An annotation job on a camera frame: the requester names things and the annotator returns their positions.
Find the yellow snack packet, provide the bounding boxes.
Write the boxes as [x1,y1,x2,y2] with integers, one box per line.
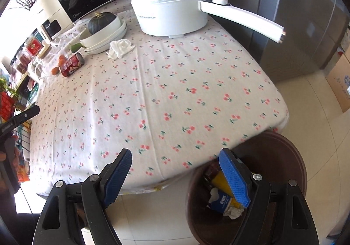
[211,171,234,198]

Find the brown trash bin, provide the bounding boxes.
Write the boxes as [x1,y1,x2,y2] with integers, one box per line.
[186,131,318,244]

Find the crumpled cream paper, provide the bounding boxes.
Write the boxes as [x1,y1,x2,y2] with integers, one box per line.
[223,205,244,220]

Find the blue white cardboard sleeve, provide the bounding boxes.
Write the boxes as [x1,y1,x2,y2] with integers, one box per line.
[208,188,234,214]

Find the glass jar wooden lid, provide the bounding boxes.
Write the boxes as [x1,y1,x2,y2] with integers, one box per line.
[27,44,62,82]

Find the red milk can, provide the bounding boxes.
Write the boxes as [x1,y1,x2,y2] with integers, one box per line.
[60,53,85,78]

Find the red label spice jar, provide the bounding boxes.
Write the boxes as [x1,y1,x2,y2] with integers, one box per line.
[26,36,43,56]

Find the cardboard box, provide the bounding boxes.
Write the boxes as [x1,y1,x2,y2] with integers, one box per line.
[326,53,350,113]

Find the white stacked plates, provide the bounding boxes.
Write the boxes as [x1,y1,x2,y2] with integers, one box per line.
[83,20,127,54]

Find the white crumpled tissue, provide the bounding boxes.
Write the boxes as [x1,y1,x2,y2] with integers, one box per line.
[107,38,135,60]

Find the cream air fryer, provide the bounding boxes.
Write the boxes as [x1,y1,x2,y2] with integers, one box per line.
[30,0,74,43]

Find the dark green pumpkin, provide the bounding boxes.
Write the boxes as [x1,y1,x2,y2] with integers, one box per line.
[88,12,117,35]

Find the grey refrigerator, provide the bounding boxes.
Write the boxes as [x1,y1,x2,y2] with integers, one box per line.
[217,0,349,82]

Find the white electric cooking pot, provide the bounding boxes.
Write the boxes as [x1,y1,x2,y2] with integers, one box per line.
[131,0,285,43]

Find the black wire rack shelf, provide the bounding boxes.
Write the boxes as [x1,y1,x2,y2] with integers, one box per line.
[1,78,40,144]

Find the cream bowl green handle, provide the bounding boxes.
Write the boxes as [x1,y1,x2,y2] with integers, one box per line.
[71,16,123,53]

